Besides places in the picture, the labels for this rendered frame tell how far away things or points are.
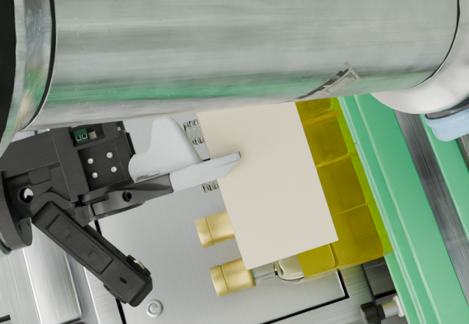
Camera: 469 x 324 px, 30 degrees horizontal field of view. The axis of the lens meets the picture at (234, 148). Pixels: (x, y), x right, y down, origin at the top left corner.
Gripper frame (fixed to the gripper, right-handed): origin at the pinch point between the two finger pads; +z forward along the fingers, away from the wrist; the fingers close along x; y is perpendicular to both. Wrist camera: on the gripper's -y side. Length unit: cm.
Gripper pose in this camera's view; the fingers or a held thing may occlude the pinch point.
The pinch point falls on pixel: (239, 162)
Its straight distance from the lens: 73.8
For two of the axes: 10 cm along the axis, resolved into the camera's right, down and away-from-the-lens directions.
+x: -0.4, 0.0, 10.0
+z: 9.5, -3.0, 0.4
